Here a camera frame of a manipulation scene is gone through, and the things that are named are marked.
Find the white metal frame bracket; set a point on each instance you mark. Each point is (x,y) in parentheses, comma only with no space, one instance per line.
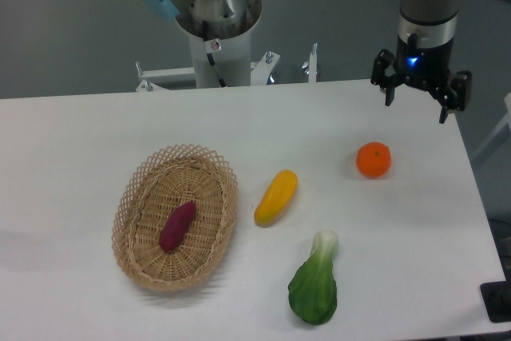
(261,73)

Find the oval wicker basket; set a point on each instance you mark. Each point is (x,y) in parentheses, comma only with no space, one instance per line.
(164,181)

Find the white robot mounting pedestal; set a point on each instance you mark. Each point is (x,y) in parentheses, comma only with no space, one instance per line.
(221,31)

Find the purple sweet potato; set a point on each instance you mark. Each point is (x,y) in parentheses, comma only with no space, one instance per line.
(176,226)

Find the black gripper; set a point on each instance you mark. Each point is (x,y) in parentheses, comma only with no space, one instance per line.
(423,68)

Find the green bok choy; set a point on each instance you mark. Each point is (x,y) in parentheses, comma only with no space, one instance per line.
(312,292)

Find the orange tangerine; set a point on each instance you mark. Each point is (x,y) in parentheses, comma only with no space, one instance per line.
(373,159)

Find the yellow mango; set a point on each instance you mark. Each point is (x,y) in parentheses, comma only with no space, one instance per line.
(276,198)

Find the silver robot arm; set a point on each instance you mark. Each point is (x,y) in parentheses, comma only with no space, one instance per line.
(422,23)

